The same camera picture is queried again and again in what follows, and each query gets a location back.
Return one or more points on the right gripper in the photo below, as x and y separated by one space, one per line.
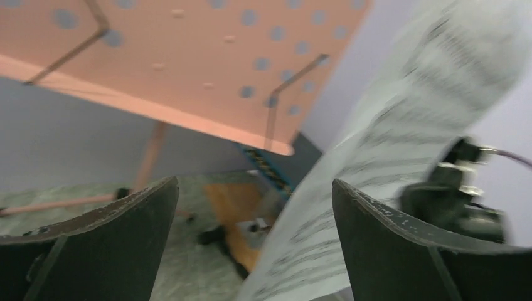
444 201

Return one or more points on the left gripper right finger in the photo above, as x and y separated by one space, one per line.
390 255

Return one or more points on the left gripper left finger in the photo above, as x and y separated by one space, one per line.
110 253

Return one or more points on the white sheet music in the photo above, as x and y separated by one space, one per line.
449 65

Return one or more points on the pink music stand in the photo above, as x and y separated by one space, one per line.
244 71

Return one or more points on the black desktop mic stand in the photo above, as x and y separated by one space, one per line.
217 236

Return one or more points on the wooden board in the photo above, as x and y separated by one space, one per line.
247 214

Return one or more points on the dark blue audio box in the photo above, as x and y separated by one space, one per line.
284 173

